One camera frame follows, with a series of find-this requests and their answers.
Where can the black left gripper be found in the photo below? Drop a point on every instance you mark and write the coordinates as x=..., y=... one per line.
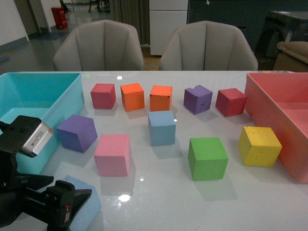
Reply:
x=32, y=194

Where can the light blue foam cube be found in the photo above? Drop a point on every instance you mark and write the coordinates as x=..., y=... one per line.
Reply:
x=162, y=128
x=89, y=210

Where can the purple foam cube front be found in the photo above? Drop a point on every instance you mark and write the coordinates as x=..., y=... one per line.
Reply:
x=77, y=133

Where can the pink foam cube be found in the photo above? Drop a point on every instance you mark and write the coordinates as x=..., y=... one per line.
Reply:
x=113, y=155

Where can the turquoise plastic bin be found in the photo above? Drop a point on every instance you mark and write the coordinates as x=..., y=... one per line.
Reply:
x=51, y=96

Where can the crimson foam cube left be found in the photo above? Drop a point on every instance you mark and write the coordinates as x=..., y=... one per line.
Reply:
x=103, y=96

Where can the crimson foam cube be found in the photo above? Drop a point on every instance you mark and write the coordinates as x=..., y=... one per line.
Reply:
x=103, y=96
x=231, y=102

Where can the orange foam cube left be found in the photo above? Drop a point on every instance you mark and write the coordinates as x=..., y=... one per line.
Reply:
x=132, y=97

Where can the orange foam cube chipped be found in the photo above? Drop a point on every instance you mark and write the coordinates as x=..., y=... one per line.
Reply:
x=160, y=98

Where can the left beige armchair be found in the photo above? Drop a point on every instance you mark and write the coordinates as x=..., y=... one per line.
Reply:
x=103, y=45

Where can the beige armchair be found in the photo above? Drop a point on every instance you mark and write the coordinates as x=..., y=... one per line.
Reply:
x=103, y=45
x=208, y=46

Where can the green foam cube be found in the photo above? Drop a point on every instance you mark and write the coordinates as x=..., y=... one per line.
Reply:
x=207, y=158

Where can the purple foam cube notched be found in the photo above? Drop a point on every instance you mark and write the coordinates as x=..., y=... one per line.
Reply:
x=197, y=99

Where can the red bin on floor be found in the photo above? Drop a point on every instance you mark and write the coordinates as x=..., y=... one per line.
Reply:
x=59, y=17

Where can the dark grey curtain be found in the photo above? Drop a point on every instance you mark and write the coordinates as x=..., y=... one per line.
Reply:
x=135, y=13

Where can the crimson foam cube right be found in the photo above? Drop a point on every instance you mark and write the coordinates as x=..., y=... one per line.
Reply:
x=231, y=102

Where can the white drawer cabinet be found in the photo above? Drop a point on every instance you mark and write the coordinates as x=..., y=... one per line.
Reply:
x=165, y=17

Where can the yellow foam cube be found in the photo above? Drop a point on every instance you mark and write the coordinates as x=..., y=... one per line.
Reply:
x=259, y=146

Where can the right beige armchair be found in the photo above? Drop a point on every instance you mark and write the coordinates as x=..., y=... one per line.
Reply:
x=208, y=46

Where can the pink plastic bin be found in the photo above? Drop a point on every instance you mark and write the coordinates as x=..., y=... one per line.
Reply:
x=280, y=101

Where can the black appliance at right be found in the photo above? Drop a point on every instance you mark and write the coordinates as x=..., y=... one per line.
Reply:
x=281, y=26

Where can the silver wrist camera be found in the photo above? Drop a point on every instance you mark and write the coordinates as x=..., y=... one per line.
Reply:
x=26, y=135

